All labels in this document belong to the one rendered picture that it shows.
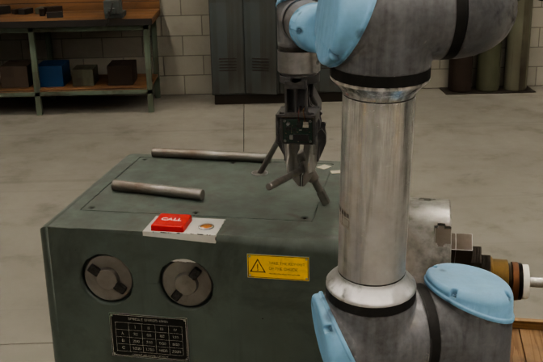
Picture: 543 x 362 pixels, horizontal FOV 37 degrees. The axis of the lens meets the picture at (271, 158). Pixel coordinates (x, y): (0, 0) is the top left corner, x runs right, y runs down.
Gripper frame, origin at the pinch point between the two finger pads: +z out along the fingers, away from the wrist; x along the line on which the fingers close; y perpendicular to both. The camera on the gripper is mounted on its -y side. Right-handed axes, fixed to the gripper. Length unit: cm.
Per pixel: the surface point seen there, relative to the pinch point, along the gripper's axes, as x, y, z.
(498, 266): 37.3, -10.3, 20.3
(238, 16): -145, -595, 46
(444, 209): 26.5, -9.4, 8.6
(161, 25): -232, -630, 60
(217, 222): -14.4, 8.1, 6.4
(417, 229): 21.4, -3.7, 10.8
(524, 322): 46, -29, 42
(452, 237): 28.0, -4.9, 12.5
